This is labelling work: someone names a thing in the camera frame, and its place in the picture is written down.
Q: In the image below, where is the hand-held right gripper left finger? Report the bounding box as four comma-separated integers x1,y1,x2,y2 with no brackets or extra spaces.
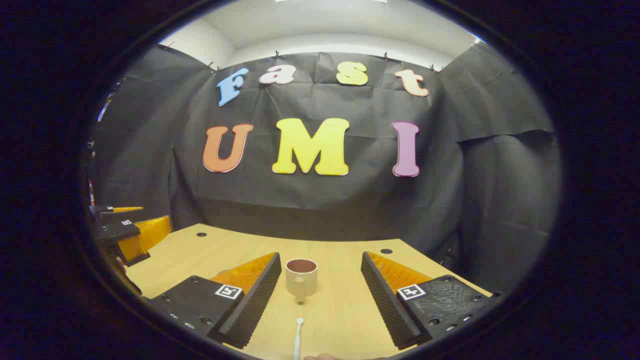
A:
145,251,282,350

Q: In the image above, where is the beige cup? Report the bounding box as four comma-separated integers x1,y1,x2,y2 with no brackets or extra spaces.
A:
285,258,319,304

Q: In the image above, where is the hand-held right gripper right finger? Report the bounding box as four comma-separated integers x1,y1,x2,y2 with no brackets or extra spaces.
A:
361,251,501,351

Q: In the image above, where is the wooden desktop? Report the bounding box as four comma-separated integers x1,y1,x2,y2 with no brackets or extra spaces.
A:
125,223,493,360

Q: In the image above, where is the white toothbrush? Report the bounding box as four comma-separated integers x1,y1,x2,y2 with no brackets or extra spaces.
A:
292,317,305,360

